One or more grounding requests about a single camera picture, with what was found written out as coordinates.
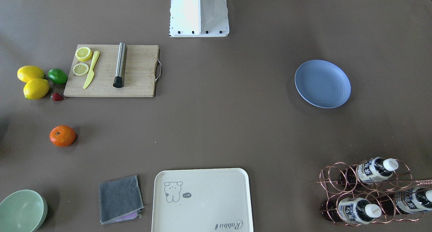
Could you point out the top tea bottle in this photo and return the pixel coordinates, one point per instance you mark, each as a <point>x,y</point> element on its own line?
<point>374,170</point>

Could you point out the grey folded cloth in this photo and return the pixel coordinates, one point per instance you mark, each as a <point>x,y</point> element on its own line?
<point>120,200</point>

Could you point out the orange tangerine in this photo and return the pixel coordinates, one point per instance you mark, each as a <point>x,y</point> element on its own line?
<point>62,136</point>

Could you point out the red strawberry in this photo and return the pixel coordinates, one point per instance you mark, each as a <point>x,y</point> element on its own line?
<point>56,97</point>

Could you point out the steel cylinder black cap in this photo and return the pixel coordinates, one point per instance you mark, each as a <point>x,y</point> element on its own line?
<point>119,79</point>

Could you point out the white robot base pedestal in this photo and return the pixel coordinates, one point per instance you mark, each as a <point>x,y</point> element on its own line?
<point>199,18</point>

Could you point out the green lime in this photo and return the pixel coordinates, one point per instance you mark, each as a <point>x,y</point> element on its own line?
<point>57,76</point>

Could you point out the blue plate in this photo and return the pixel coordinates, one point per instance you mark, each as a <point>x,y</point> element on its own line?
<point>322,84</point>

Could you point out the copper wire bottle rack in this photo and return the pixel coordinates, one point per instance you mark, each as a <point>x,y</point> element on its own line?
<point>401,180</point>

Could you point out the thick lemon half slice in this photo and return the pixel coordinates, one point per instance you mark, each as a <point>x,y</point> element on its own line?
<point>83,54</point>

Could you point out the lower tea bottle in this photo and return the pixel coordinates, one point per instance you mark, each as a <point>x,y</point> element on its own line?
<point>351,211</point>
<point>415,200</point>

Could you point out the upper yellow lemon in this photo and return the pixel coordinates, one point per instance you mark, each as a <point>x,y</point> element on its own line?
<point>29,72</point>

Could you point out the yellow plastic knife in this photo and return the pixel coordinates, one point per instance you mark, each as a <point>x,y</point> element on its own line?
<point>91,73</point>

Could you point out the mint green bowl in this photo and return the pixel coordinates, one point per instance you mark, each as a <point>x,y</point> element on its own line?
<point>22,211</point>

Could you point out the bamboo cutting board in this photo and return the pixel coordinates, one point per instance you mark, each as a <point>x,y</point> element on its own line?
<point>140,73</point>

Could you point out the tea bottle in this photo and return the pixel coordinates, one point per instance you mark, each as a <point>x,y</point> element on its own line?
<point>415,200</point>
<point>351,211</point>
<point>374,170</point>

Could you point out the lower yellow lemon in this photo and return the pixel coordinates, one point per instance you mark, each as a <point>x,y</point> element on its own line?
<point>36,88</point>

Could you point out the cream rabbit tray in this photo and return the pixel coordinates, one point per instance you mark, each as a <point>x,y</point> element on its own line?
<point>202,200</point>

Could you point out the thin lemon slice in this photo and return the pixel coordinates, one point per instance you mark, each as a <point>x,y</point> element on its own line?
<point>80,69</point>

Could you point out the yellow lemon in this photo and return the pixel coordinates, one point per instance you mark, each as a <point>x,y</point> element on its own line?
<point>29,72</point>
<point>36,88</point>

